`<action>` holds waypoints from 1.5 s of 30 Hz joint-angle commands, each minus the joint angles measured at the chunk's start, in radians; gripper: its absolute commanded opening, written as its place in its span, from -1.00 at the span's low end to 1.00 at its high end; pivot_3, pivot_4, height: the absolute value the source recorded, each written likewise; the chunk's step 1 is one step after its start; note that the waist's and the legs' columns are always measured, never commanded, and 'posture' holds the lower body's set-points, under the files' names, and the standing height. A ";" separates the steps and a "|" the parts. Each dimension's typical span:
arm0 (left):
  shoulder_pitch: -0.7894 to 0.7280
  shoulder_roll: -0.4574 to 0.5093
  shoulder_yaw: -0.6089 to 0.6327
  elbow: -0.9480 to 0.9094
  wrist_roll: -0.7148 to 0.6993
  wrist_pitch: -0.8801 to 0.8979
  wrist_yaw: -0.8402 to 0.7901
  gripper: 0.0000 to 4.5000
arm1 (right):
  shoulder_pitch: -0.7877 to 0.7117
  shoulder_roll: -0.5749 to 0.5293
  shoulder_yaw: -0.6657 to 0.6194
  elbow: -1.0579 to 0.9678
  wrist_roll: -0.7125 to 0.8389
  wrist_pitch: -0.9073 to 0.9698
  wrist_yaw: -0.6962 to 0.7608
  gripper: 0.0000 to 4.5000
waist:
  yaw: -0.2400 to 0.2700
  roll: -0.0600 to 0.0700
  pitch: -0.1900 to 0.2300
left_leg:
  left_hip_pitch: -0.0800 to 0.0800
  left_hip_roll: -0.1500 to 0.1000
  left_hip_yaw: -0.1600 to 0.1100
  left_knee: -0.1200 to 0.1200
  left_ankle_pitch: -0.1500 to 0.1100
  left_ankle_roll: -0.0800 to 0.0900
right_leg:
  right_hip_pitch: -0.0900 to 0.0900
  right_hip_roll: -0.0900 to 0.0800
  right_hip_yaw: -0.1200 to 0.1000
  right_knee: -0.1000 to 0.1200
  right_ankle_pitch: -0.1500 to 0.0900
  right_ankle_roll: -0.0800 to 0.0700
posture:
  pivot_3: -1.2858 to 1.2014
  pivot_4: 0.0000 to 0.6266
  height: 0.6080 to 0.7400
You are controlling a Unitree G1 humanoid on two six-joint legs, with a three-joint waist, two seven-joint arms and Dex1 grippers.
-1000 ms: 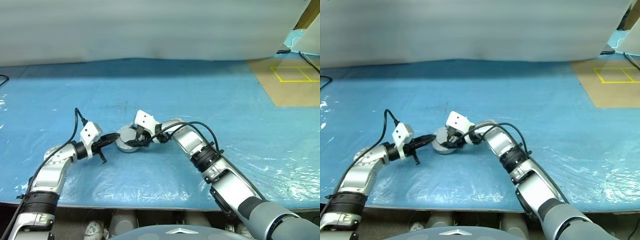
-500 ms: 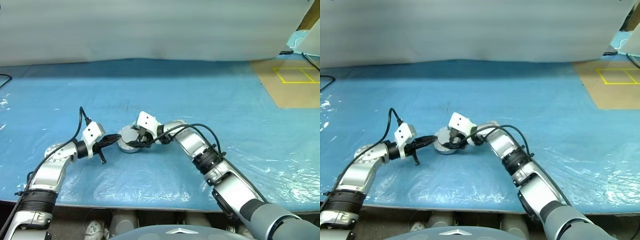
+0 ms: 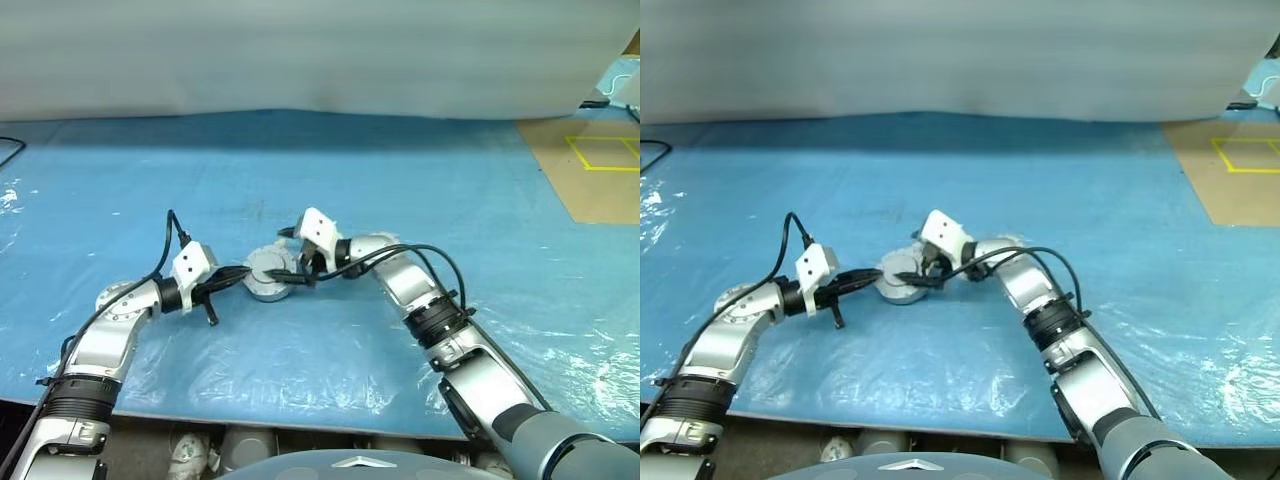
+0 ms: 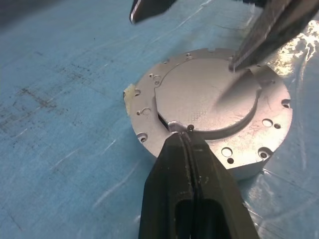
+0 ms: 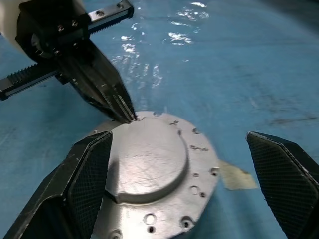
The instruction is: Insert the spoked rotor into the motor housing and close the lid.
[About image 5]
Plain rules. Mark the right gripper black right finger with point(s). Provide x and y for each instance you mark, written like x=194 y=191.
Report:
x=286 y=179

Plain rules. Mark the small tan tape piece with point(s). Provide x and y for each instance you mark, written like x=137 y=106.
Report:
x=236 y=176

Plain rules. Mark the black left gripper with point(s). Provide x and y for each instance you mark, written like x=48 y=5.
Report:
x=49 y=30

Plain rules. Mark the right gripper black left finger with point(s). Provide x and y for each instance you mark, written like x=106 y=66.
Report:
x=62 y=186

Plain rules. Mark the small metal bracket part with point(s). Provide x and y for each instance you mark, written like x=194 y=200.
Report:
x=149 y=161

